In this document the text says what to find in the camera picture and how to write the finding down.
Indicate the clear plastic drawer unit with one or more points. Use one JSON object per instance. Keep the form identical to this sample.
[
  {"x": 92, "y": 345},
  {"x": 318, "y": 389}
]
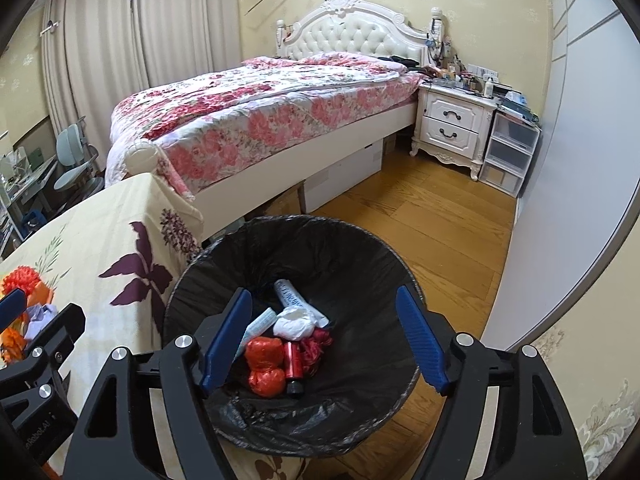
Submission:
[{"x": 510, "y": 150}]

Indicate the red tube black cap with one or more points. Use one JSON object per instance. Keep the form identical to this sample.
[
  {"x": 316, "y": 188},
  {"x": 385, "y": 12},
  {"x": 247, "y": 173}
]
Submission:
[{"x": 293, "y": 360}]

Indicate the white tufted bed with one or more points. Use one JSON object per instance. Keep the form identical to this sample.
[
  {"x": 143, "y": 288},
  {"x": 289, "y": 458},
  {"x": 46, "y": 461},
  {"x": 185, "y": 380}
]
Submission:
[{"x": 345, "y": 35}]

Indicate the pink floral quilt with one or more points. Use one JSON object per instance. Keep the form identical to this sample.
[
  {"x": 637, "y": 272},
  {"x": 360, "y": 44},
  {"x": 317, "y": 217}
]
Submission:
[{"x": 250, "y": 105}]

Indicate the dark clothing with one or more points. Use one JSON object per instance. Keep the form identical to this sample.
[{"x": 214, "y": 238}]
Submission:
[{"x": 400, "y": 60}]

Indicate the light blue sachet packet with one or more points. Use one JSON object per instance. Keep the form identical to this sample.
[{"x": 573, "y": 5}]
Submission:
[{"x": 260, "y": 325}]

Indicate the black-lined trash bin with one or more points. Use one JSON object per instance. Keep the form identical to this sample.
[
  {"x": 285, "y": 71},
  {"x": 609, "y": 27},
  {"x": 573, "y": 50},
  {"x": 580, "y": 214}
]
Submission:
[{"x": 320, "y": 255}]

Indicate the beige curtain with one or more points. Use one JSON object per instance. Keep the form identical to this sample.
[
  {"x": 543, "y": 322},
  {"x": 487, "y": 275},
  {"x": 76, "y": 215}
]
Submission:
[
  {"x": 90, "y": 60},
  {"x": 185, "y": 20}
]

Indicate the red wrapper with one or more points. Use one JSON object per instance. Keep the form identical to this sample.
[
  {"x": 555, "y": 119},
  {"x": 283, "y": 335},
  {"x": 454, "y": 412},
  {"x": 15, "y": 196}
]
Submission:
[{"x": 317, "y": 347}]

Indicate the grey sliding wardrobe door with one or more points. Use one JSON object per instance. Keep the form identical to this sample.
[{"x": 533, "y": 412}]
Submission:
[{"x": 575, "y": 135}]

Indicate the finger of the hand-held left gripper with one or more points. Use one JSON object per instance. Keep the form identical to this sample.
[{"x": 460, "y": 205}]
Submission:
[
  {"x": 12, "y": 306},
  {"x": 57, "y": 332}
]

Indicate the red plastic bag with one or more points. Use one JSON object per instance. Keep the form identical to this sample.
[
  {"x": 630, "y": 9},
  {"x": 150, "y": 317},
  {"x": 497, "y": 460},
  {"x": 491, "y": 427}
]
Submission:
[{"x": 265, "y": 352}]

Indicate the blue plastic crate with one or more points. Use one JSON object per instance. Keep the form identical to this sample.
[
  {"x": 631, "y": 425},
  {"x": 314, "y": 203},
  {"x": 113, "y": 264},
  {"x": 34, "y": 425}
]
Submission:
[{"x": 32, "y": 220}]

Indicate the red foam fruit net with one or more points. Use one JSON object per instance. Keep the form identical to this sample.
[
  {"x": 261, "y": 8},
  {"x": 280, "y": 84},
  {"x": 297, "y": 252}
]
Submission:
[{"x": 22, "y": 280}]

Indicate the silver printed sachet packet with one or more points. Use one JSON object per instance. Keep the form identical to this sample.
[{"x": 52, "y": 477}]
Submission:
[{"x": 292, "y": 297}]

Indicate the brown cardboard box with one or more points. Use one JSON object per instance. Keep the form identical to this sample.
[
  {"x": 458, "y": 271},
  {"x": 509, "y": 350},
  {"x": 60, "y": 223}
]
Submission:
[{"x": 282, "y": 205}]

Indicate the white storage box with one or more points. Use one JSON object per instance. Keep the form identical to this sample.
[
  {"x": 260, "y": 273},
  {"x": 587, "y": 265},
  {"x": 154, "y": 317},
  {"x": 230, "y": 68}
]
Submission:
[{"x": 345, "y": 170}]

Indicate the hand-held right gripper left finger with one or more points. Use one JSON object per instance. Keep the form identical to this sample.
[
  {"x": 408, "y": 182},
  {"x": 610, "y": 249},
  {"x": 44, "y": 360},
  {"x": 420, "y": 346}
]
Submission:
[{"x": 227, "y": 340}]

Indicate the white tissue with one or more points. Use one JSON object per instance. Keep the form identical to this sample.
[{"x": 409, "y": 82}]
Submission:
[{"x": 295, "y": 325}]

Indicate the purple wrapper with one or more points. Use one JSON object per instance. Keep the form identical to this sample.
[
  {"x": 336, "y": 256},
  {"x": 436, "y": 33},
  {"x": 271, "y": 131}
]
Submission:
[{"x": 42, "y": 316}]

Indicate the grey office chair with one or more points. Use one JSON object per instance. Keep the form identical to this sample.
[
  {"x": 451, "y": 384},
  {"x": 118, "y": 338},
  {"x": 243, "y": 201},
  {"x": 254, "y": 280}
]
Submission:
[{"x": 72, "y": 160}]

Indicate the pile of small clutter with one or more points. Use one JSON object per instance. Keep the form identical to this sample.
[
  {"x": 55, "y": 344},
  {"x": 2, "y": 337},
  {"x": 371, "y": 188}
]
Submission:
[{"x": 475, "y": 80}]

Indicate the white study desk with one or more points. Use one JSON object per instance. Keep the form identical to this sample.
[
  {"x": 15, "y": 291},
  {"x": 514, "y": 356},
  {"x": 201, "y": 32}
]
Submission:
[{"x": 25, "y": 175}]

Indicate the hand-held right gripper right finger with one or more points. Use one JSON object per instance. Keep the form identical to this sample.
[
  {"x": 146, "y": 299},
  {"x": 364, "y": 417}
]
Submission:
[{"x": 420, "y": 340}]

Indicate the white carved nightstand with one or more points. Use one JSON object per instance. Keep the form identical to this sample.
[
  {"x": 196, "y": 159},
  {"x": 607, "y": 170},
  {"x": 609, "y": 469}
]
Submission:
[{"x": 452, "y": 120}]

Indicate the orange wrapper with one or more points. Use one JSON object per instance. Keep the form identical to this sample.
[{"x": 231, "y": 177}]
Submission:
[
  {"x": 12, "y": 342},
  {"x": 44, "y": 292}
]

